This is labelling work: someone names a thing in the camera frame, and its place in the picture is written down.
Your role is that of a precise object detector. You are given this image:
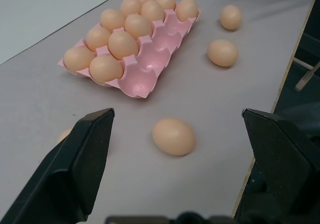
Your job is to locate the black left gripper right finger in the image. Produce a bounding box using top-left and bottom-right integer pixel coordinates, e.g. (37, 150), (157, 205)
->
(241, 108), (320, 224)

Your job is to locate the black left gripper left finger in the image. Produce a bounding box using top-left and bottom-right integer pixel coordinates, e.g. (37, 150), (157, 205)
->
(0, 107), (116, 224)

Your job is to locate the pink egg tray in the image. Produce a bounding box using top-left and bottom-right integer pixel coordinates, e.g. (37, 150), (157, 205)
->
(57, 1), (202, 99)

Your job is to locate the light wooden bar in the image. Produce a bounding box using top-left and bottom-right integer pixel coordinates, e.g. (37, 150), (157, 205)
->
(291, 57), (320, 92)

